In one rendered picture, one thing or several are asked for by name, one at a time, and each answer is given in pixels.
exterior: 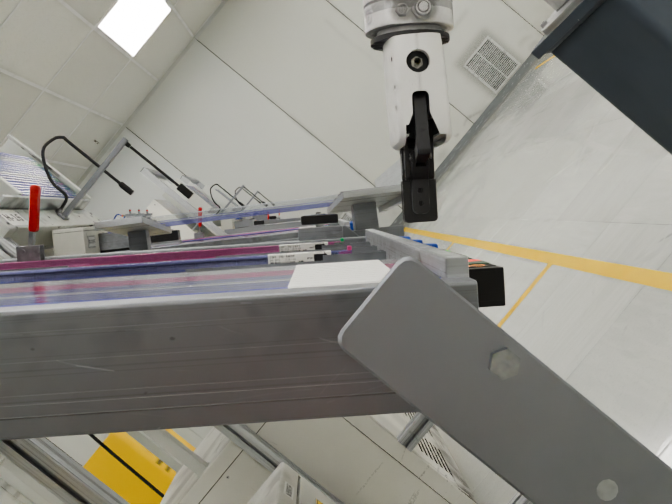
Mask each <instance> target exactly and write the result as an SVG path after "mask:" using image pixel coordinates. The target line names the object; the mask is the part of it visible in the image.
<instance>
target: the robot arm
mask: <svg viewBox="0 0 672 504"><path fill-rule="evenodd" d="M544 1H545V2H546V3H547V4H549V5H550V6H551V7H552V8H553V9H554V12H553V13H552V14H551V16H550V17H549V18H548V20H547V21H546V20H544V21H543V22H542V24H541V25H540V27H542V29H541V31H542V32H543V33H544V34H546V35H548V34H549V33H551V32H552V31H553V30H554V29H555V28H556V27H558V26H559V25H560V24H561V23H562V22H563V21H564V20H565V19H566V18H567V17H568V16H569V15H570V14H571V12H572V11H573V10H574V9H575V8H576V7H577V6H578V5H579V4H580V3H581V2H582V1H583V0H544ZM363 8H364V25H365V36H366V37H367V38H369V39H371V41H370V45H371V48H373V49H374V50H377V51H383V58H384V77H385V93H386V107H387V118H388V128H389V136H390V144H391V147H392V148H393V149H394V150H396V151H398V150H400V162H401V175H402V181H401V199H402V215H403V221H404V222H406V223H416V222H431V221H436V220H437V219H438V210H437V192H436V179H434V148H438V147H440V146H442V145H444V144H445V143H447V142H448V141H449V140H450V139H451V136H452V129H451V118H450V108H449V97H448V86H447V76H446V67H445V59H444V51H443V44H446V43H448V42H449V41H450V34H449V32H450V31H452V30H453V29H454V18H453V1H452V0H363Z"/></svg>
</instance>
